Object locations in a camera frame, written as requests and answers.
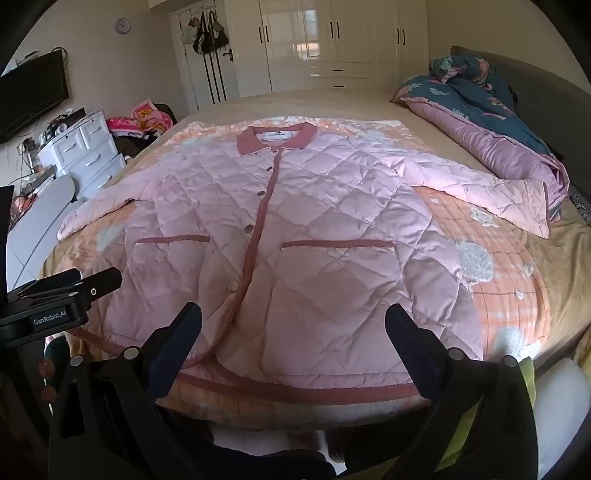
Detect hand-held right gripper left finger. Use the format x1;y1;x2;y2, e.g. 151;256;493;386
48;302;204;480

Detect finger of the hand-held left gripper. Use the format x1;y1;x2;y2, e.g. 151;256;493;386
74;268;123;309

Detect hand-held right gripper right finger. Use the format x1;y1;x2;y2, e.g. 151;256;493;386
385;302;539;480

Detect pink quilted jacket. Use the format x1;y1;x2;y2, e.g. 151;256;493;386
58;121;552;409

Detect white oval table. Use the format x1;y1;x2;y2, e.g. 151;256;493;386
7;175;77;287

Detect yellow green cloth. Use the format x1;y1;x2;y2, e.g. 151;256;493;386
434;355;536;467

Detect orange printed blanket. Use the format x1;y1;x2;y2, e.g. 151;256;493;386
39;117;552;425

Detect white drawer cabinet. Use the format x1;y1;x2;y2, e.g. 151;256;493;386
37;111;127;199

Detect dark chair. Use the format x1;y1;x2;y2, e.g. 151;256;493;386
111;104;178;160

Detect white smooth object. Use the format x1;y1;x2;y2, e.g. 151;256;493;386
531;357;591;480

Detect pink cartoon cloth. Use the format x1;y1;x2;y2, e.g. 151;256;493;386
106;98;174;137

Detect black television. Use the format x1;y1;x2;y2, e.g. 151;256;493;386
0;50;70;144

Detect white door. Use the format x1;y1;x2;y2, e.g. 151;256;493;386
168;4;241;112

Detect dark patterned pillow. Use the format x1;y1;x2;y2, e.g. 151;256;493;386
570;185;591;227

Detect teal and pink duvet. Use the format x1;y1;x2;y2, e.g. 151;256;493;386
390;54;571;220

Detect bed with beige sheet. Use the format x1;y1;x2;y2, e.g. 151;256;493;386
37;88;591;370

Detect hanging bags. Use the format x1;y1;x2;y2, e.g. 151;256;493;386
180;11;230;56

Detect grey headboard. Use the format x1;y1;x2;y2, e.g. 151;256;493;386
450;45;591;185

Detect white glossy wardrobe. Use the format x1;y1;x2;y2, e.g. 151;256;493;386
231;0;430;97

